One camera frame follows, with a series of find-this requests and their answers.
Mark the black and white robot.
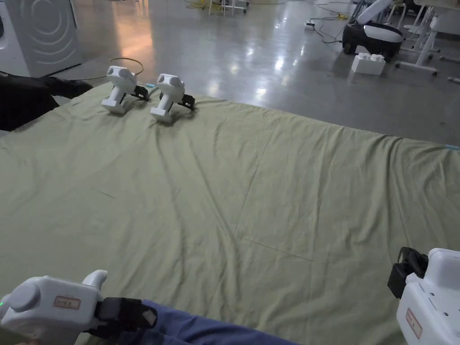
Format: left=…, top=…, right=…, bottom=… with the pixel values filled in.
left=341, top=0, right=404, bottom=58

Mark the person's left hand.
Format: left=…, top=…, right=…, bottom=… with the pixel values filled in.
left=0, top=324, right=43, bottom=345

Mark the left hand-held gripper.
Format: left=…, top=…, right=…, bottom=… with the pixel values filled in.
left=0, top=269, right=159, bottom=339

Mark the white desk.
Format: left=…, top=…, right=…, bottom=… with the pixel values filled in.
left=394, top=0, right=460, bottom=77

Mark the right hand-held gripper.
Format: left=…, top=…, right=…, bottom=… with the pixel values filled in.
left=388, top=247, right=460, bottom=345

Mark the white wheeled cart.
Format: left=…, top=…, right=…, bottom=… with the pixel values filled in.
left=218, top=0, right=249, bottom=16

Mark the yellow coiled cable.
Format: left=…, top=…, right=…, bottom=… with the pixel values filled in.
left=109, top=57, right=144, bottom=77

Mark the white washing machine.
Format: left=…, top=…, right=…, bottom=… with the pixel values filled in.
left=0, top=0, right=84, bottom=77

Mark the blue garment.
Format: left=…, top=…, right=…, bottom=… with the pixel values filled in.
left=116, top=300, right=300, bottom=345

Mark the white plastic block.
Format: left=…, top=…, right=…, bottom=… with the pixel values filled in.
left=351, top=52, right=387, bottom=76

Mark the spare white hand-held gripper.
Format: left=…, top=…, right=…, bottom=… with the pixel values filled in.
left=101, top=66, right=150, bottom=115
left=150, top=73, right=196, bottom=126

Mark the black cloth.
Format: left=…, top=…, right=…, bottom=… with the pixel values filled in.
left=0, top=71, right=95, bottom=132

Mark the bed with pale green sheet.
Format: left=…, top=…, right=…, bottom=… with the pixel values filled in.
left=0, top=82, right=460, bottom=345

